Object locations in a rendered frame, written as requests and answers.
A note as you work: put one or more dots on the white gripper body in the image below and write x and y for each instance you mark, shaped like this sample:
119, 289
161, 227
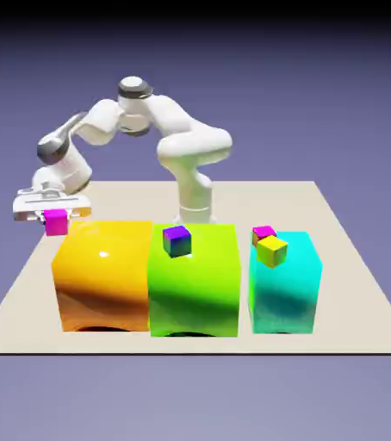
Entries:
50, 204

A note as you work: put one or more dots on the small magenta cube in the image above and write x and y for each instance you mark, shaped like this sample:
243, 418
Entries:
56, 223

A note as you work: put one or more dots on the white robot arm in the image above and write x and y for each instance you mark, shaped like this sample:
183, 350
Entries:
188, 137

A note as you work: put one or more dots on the small purple cube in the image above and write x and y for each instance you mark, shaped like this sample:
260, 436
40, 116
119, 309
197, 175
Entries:
177, 241

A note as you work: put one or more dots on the small pink cube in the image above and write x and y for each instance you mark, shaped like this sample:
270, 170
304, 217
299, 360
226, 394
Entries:
261, 232

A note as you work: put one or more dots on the small yellow cube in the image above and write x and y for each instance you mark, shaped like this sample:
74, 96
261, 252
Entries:
272, 250

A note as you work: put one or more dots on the large orange box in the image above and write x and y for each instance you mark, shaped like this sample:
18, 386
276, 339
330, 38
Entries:
102, 275

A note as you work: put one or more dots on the large green box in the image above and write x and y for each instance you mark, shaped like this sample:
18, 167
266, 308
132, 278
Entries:
194, 286

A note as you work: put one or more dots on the large cyan box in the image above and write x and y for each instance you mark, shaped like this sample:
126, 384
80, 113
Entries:
285, 289

